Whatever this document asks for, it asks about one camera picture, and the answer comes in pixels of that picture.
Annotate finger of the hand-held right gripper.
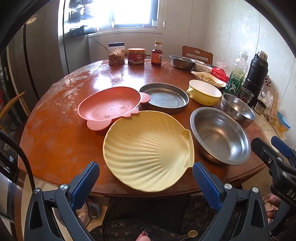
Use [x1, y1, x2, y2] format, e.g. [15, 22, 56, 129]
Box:
[271, 136, 296, 163]
[251, 137, 285, 172]

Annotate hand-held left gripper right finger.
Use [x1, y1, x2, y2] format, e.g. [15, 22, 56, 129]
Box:
[192, 161, 271, 241]

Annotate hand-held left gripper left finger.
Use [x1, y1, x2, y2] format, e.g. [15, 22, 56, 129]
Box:
[24, 161, 100, 241]

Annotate large steel bowl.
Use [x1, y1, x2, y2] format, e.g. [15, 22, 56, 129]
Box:
[190, 107, 252, 166]

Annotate medium steel bowl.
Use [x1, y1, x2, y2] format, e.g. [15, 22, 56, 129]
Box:
[220, 93, 256, 128]

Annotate yellow shell-shaped plate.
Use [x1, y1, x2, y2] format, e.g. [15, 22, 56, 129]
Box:
[103, 110, 195, 192]

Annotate pink animal-shaped plate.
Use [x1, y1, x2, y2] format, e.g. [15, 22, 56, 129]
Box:
[77, 86, 151, 131]

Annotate yellow bowl with handle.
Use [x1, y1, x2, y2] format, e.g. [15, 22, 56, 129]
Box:
[186, 79, 222, 106]

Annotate round metal pan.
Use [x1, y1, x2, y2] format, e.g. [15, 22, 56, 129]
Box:
[139, 82, 189, 114]

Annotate person's right hand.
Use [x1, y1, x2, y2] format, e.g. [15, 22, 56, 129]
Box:
[262, 194, 281, 220]

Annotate blue ribbed plastic item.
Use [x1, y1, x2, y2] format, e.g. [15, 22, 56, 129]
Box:
[276, 111, 291, 132]

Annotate light wooden utensil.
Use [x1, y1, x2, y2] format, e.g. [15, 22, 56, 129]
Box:
[269, 90, 279, 124]

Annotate small steel cup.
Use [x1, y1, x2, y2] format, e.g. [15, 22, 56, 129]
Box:
[254, 99, 267, 115]

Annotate clear plastic cup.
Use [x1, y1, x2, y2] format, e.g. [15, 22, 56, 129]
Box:
[239, 87, 255, 105]

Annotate dark floral clothing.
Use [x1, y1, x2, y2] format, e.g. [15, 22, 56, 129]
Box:
[92, 195, 271, 241]

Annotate black thermos flask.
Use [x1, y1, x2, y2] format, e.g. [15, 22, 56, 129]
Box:
[242, 50, 269, 106]

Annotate green plastic bottle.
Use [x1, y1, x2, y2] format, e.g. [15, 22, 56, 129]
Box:
[223, 50, 248, 97]

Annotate red snack packet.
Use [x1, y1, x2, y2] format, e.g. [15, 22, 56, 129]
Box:
[210, 62, 232, 82]

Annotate white dish with food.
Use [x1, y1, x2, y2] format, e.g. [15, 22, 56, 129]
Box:
[191, 71, 226, 88]

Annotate small steel bowl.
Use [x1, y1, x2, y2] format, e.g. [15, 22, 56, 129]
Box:
[169, 55, 196, 70]

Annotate clear jar black lid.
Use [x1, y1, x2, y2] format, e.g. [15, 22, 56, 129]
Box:
[108, 42, 125, 65]

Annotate red jar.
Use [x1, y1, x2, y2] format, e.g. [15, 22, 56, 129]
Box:
[128, 48, 146, 66]

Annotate brown sauce bottle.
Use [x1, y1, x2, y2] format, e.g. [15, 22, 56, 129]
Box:
[151, 41, 163, 66]

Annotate grey refrigerator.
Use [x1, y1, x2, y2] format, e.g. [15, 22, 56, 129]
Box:
[7, 0, 90, 109]

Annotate black hanging storage rack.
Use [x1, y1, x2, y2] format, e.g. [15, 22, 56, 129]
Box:
[69, 0, 97, 36]

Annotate window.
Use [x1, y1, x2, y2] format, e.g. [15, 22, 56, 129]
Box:
[88, 0, 160, 29]

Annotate black cable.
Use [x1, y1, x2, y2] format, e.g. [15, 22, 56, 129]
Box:
[0, 130, 36, 190]

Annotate chair with yellow frame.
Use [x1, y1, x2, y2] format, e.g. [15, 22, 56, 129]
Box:
[0, 91, 30, 130]

